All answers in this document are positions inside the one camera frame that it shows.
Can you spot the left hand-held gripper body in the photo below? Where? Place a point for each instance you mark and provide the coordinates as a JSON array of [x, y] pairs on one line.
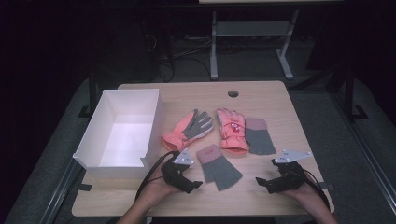
[[174, 175]]

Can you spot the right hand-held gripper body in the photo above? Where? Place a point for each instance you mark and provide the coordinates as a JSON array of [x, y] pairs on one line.
[[292, 175]]

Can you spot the white storage box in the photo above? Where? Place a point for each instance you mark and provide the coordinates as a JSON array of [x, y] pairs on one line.
[[124, 137]]

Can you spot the person's left hand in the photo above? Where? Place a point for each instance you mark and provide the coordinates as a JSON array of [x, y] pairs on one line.
[[157, 191]]

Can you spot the person's right hand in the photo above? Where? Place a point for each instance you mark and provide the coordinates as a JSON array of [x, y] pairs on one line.
[[306, 194]]

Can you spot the pink glove with grey palm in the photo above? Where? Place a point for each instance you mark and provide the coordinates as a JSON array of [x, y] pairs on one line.
[[177, 135]]

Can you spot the pink padded printed glove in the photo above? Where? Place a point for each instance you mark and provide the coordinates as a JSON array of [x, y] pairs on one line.
[[232, 137]]

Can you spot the black metal stand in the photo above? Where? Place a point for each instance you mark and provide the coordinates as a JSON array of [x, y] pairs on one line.
[[350, 93], [92, 93]]

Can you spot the aluminium rail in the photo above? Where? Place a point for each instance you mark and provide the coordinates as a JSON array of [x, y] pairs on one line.
[[367, 149], [59, 193]]

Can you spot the white metal table frame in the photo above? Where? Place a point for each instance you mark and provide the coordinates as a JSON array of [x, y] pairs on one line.
[[249, 28]]

